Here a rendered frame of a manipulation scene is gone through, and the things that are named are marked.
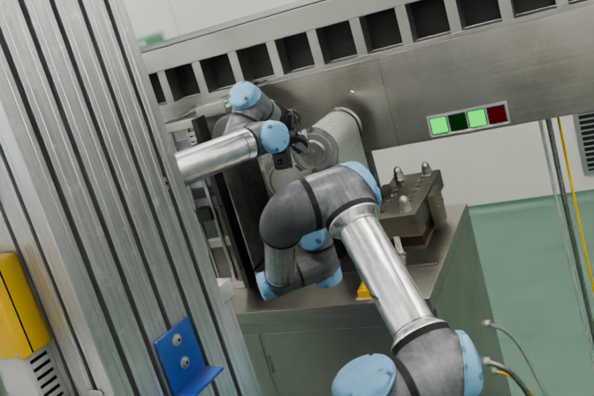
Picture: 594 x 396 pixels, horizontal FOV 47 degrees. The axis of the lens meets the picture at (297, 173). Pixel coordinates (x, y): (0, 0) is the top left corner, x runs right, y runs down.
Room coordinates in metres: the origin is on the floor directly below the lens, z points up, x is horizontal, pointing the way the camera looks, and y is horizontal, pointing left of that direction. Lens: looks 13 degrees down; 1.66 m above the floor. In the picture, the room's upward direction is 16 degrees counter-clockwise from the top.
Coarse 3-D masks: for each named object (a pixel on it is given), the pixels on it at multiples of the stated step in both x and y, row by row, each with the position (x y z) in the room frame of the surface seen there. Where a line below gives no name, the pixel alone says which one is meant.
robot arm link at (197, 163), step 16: (256, 128) 1.54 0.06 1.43; (272, 128) 1.53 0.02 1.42; (208, 144) 1.47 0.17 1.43; (224, 144) 1.48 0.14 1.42; (240, 144) 1.50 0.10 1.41; (256, 144) 1.52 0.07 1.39; (272, 144) 1.52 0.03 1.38; (192, 160) 1.43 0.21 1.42; (208, 160) 1.45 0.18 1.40; (224, 160) 1.47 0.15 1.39; (240, 160) 1.50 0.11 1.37; (192, 176) 1.42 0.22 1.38; (208, 176) 1.46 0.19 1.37
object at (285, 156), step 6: (288, 144) 1.79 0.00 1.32; (288, 150) 1.78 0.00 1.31; (276, 156) 1.78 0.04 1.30; (282, 156) 1.77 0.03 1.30; (288, 156) 1.77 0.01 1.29; (276, 162) 1.78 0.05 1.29; (282, 162) 1.77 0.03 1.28; (288, 162) 1.77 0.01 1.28; (276, 168) 1.78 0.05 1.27; (282, 168) 1.77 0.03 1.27
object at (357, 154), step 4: (360, 144) 2.12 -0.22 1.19; (356, 148) 2.08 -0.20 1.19; (360, 148) 2.11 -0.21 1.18; (352, 152) 2.04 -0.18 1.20; (356, 152) 2.07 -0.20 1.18; (360, 152) 2.10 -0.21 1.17; (348, 156) 2.00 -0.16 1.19; (352, 156) 2.03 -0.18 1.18; (356, 156) 2.06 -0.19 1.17; (360, 156) 2.09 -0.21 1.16; (364, 156) 2.13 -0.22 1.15; (344, 160) 1.96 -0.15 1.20; (348, 160) 2.00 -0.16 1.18; (352, 160) 2.02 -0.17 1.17; (356, 160) 2.06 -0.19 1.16; (360, 160) 2.08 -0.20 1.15; (364, 160) 2.12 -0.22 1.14; (364, 164) 2.11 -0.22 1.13; (368, 168) 2.13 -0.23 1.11
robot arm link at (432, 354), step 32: (320, 192) 1.33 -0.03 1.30; (352, 192) 1.32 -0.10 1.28; (320, 224) 1.32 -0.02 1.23; (352, 224) 1.28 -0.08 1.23; (352, 256) 1.26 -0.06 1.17; (384, 256) 1.22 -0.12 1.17; (384, 288) 1.18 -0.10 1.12; (416, 288) 1.18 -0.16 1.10; (384, 320) 1.17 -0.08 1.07; (416, 320) 1.12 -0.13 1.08; (416, 352) 1.07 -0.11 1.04; (448, 352) 1.06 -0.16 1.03; (416, 384) 1.02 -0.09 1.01; (448, 384) 1.02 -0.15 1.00; (480, 384) 1.03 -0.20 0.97
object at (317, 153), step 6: (312, 144) 1.92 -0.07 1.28; (318, 144) 1.92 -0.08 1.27; (312, 150) 1.93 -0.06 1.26; (318, 150) 1.92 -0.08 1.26; (324, 150) 1.92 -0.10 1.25; (306, 156) 1.94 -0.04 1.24; (312, 156) 1.93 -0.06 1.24; (318, 156) 1.92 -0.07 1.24; (324, 156) 1.92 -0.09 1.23; (306, 162) 1.94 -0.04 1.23; (312, 162) 1.93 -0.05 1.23; (318, 162) 1.92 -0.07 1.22
